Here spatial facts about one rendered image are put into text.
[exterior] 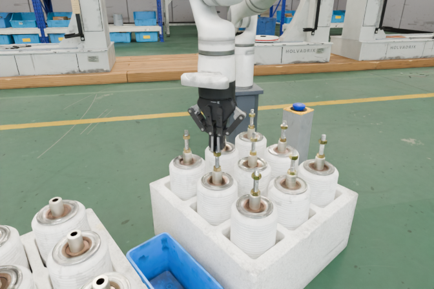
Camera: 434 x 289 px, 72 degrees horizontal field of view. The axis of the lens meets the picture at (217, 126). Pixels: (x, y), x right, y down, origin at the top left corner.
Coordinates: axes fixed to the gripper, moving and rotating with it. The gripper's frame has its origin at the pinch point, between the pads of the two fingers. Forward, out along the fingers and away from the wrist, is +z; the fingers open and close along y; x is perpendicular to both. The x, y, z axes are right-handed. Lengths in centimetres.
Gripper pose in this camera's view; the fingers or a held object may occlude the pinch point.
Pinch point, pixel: (217, 142)
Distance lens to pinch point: 64.7
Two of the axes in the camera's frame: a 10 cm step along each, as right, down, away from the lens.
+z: 0.0, 9.2, 3.9
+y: -9.3, -1.4, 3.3
